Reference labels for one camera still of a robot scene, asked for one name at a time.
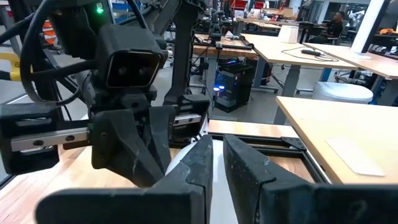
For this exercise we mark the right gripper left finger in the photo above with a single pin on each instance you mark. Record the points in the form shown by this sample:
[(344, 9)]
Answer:
[(140, 205)]

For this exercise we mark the white lampshade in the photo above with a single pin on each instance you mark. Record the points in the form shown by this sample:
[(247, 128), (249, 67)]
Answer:
[(288, 34)]

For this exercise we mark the beige wooden desk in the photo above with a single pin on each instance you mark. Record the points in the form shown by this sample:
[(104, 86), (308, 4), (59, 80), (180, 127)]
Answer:
[(342, 130)]

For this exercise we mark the black computer tower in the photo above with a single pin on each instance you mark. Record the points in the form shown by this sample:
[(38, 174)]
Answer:
[(233, 87)]

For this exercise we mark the person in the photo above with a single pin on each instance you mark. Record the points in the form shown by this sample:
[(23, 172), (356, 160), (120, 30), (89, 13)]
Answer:
[(332, 28)]

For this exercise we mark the orange object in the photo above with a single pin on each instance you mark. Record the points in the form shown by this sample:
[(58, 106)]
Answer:
[(388, 31)]

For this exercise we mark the yellow safety barrier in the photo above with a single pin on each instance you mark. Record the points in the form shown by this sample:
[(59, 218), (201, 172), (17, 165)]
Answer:
[(14, 67)]

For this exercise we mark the light wooden desk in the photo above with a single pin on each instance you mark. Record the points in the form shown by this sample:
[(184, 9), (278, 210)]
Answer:
[(280, 51), (373, 63)]

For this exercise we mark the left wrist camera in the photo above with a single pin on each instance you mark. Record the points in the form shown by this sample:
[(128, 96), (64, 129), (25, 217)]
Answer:
[(133, 68)]

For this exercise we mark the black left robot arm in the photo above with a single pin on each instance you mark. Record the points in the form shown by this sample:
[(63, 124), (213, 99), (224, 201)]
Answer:
[(74, 31)]

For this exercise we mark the wooden rig table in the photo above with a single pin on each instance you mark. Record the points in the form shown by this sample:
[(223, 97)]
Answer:
[(224, 49)]

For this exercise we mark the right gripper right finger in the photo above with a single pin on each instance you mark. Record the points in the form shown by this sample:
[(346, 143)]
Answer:
[(311, 205)]

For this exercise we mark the white round column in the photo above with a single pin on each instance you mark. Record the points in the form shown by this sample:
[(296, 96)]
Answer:
[(368, 25)]

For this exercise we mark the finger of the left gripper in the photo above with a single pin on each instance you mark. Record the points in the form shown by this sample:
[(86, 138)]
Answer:
[(124, 149), (161, 133)]

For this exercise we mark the white rectangular plate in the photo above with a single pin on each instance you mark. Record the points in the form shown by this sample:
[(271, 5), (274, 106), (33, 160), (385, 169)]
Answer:
[(354, 157)]

